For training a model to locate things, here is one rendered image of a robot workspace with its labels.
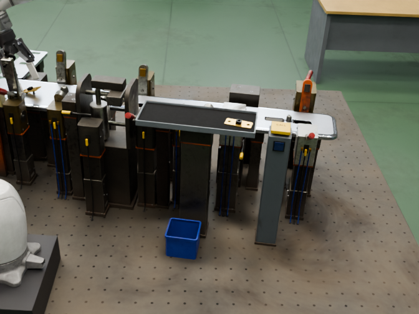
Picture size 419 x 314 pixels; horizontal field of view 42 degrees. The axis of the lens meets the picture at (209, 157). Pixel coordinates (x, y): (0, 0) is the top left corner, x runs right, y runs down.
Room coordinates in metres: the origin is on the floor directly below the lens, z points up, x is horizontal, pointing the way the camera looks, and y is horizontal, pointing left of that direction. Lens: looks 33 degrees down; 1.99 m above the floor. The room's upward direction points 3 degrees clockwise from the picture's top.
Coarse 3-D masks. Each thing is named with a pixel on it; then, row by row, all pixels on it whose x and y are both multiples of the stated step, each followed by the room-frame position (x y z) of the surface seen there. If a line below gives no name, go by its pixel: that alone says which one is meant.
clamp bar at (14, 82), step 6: (12, 54) 1.76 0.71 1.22; (6, 60) 1.72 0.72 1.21; (12, 60) 1.73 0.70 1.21; (6, 66) 1.71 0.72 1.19; (12, 66) 1.72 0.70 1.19; (6, 72) 1.73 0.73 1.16; (12, 72) 1.72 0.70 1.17; (6, 78) 1.73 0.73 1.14; (12, 78) 1.73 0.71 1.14; (12, 84) 1.73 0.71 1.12; (18, 84) 1.74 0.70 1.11; (12, 90) 1.74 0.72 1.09; (18, 90) 1.74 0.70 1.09; (18, 96) 1.74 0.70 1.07
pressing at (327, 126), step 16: (0, 80) 1.99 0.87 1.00; (32, 96) 1.87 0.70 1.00; (48, 96) 1.88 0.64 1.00; (144, 96) 1.92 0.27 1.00; (272, 112) 1.85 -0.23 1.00; (288, 112) 1.85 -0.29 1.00; (304, 112) 1.87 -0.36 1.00; (256, 128) 1.71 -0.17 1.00; (320, 128) 1.74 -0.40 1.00; (336, 128) 1.75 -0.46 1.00
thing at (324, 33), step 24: (336, 0) 4.55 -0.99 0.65; (360, 0) 4.59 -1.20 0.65; (384, 0) 4.63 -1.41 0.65; (408, 0) 4.67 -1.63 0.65; (312, 24) 4.73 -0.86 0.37; (336, 24) 4.32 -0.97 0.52; (360, 24) 4.33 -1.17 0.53; (384, 24) 4.34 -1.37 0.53; (408, 24) 4.35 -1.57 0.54; (312, 48) 4.59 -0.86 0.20; (336, 48) 4.32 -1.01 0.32; (360, 48) 4.34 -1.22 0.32; (384, 48) 4.35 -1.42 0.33; (408, 48) 4.36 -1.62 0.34
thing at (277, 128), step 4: (272, 124) 1.47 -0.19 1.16; (276, 124) 1.47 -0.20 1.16; (280, 124) 1.47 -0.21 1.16; (284, 124) 1.47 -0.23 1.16; (288, 124) 1.47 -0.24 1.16; (272, 128) 1.44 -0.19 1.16; (276, 128) 1.44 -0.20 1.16; (280, 128) 1.44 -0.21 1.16; (284, 128) 1.45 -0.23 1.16; (288, 128) 1.45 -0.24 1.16; (272, 132) 1.43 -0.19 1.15; (276, 132) 1.43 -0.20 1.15; (280, 132) 1.43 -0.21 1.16; (284, 132) 1.43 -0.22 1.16; (288, 132) 1.43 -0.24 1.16
